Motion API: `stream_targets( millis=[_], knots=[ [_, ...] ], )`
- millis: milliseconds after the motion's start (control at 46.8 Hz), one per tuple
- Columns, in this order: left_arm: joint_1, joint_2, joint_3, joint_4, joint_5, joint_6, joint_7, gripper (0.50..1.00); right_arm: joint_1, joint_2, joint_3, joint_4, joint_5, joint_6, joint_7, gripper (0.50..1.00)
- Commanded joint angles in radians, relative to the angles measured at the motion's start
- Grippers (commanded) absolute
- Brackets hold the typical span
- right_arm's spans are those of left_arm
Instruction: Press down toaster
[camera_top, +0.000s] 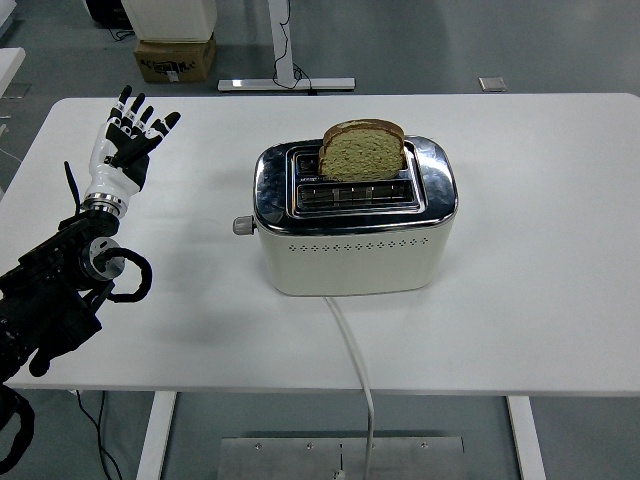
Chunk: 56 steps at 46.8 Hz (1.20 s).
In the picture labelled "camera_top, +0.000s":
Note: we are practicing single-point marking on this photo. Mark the white side table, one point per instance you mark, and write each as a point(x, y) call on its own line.
point(10, 65)

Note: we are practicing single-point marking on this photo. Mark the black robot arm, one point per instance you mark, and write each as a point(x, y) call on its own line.
point(50, 285)

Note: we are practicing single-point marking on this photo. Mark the black equipment case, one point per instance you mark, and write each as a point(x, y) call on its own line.
point(105, 12)

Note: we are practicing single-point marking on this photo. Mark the brown bread slice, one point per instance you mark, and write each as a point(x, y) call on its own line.
point(360, 155)

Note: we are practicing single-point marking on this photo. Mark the brown cardboard box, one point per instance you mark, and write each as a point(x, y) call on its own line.
point(170, 62)

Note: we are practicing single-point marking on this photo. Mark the white T-shaped desk leg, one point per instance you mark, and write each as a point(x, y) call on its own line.
point(280, 40)

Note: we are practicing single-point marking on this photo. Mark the grey floor socket plate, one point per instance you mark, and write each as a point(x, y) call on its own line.
point(15, 90)
point(492, 83)

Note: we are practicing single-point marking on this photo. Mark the cream and chrome toaster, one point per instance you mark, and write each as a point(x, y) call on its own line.
point(350, 270)

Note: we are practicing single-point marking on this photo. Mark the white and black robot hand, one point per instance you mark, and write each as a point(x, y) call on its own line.
point(107, 172)

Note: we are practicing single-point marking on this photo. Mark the white table leg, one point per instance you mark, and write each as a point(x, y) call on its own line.
point(525, 435)
point(155, 435)

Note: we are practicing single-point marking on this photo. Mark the white box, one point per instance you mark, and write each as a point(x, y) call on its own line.
point(170, 20)

